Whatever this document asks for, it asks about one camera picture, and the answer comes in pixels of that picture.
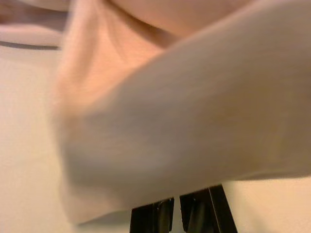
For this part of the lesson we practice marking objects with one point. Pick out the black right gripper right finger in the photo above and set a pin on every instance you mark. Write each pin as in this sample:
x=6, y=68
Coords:
x=209, y=213

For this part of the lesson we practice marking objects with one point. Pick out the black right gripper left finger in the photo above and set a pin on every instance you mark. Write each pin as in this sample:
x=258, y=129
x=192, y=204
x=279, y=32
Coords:
x=150, y=218

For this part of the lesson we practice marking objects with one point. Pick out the pink dotted pillow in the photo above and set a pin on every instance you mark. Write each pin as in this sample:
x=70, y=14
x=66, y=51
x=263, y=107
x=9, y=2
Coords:
x=170, y=121

